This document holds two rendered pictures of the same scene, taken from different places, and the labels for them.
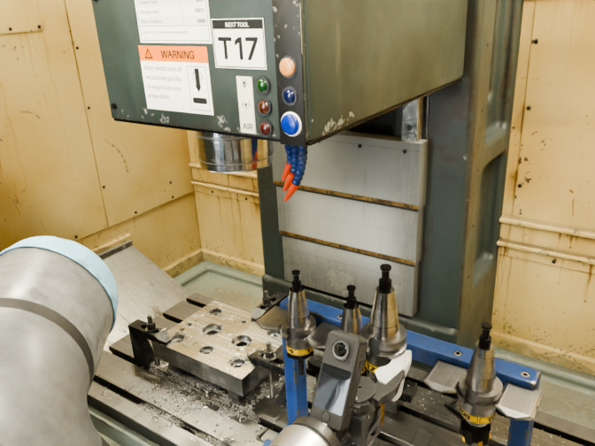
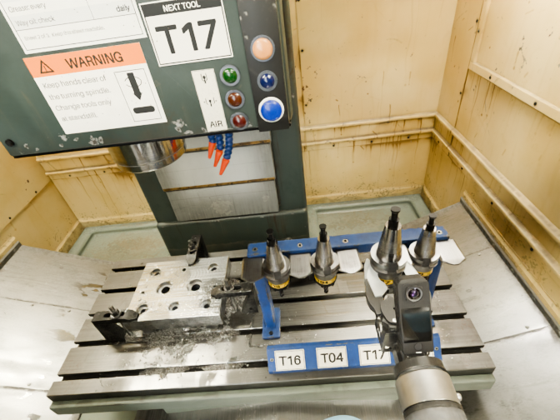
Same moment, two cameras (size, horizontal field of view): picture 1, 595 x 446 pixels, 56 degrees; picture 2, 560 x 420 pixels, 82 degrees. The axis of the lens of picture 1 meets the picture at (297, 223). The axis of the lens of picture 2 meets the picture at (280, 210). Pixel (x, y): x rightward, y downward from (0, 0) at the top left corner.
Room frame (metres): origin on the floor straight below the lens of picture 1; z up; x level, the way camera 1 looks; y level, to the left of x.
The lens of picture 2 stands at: (0.42, 0.24, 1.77)
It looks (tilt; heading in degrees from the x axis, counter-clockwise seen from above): 38 degrees down; 329
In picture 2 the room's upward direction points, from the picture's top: 9 degrees counter-clockwise
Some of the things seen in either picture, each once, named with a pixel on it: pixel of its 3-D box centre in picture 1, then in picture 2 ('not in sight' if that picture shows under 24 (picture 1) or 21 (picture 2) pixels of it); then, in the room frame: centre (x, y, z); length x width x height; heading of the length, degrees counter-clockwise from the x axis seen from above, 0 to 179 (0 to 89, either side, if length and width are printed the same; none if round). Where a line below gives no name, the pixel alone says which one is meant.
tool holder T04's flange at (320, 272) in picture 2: not in sight; (324, 263); (0.80, -0.08, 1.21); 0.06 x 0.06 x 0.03
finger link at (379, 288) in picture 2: not in sight; (371, 285); (0.66, -0.07, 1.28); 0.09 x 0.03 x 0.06; 158
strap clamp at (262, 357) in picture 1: (273, 371); (233, 295); (1.05, 0.07, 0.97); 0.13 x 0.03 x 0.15; 54
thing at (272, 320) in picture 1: (274, 319); (252, 270); (0.89, 0.05, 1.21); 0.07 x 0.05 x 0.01; 144
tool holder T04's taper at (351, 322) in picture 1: (351, 322); (323, 249); (0.80, -0.08, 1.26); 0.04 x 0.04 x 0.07
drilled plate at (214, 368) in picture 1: (227, 342); (182, 291); (1.18, 0.19, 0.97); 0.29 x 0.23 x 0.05; 54
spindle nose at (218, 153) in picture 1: (234, 134); (142, 131); (1.14, 0.12, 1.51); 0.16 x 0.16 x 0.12
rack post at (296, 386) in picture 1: (295, 374); (264, 293); (0.94, 0.02, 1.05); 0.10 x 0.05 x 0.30; 144
